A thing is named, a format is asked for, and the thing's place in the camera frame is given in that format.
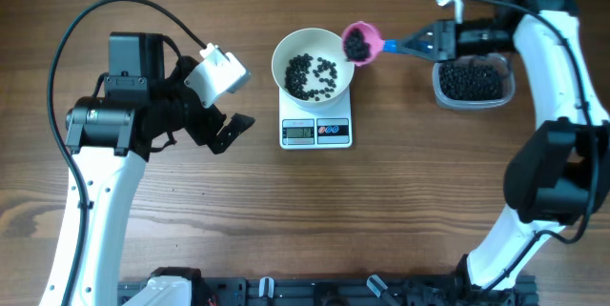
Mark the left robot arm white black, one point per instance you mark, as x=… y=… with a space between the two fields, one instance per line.
x=110 y=139

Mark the white digital kitchen scale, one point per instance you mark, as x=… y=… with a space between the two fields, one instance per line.
x=327 y=127

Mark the white bowl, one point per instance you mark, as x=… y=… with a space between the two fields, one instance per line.
x=317 y=42

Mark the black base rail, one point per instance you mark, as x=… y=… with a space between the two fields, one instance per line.
x=418 y=290

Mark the clear plastic container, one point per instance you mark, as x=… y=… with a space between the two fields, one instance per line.
x=474 y=82

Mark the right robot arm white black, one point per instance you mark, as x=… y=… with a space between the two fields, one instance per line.
x=560 y=177

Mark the pink scoop blue handle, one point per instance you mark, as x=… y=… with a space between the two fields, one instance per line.
x=362 y=42

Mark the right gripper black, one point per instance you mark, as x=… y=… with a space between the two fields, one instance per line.
x=445 y=40

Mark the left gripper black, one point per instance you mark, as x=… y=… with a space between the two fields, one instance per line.
x=205 y=126

